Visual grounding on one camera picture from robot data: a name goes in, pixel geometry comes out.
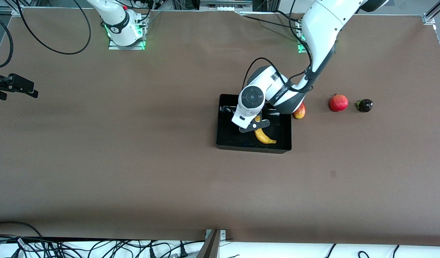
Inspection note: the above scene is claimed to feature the black plastic tray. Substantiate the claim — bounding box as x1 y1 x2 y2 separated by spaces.
216 94 292 154

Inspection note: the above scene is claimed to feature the red yellow mango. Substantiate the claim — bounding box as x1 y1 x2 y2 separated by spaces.
293 101 306 120

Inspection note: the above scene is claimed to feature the yellow banana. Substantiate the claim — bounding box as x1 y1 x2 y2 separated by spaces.
254 115 277 145

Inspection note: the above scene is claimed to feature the red pomegranate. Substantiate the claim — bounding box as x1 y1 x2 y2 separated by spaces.
329 94 349 112

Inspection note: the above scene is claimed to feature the dark purple mangosteen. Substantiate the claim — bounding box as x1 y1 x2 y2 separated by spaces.
355 99 374 113

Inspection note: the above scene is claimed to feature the black looping cable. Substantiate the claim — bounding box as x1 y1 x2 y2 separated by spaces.
15 0 92 55

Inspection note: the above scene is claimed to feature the black base cable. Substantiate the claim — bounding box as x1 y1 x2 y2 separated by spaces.
241 15 302 31
273 10 297 21

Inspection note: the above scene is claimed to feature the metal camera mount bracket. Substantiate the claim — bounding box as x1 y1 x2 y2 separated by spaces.
197 229 227 258

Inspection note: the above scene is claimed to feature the thick black cable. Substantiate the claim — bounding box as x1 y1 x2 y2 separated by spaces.
0 9 14 68

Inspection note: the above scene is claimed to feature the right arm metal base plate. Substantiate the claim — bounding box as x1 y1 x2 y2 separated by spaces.
108 21 146 51

